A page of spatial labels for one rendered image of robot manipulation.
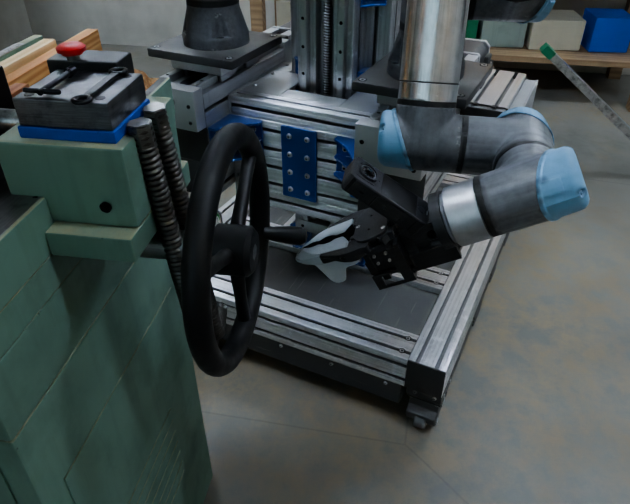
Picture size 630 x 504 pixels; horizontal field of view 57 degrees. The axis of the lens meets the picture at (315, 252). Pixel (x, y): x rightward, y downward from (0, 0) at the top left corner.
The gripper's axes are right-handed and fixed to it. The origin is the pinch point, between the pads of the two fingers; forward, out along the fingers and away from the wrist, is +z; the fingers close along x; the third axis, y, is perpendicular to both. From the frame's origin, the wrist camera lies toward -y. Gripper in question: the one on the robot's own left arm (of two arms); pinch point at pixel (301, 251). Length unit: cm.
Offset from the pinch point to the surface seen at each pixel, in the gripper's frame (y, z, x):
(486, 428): 86, 3, 32
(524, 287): 96, -8, 91
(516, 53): 87, -21, 265
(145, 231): -17.4, 6.0, -14.4
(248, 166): -14.6, -1.4, -1.5
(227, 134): -21.4, -5.7, -8.6
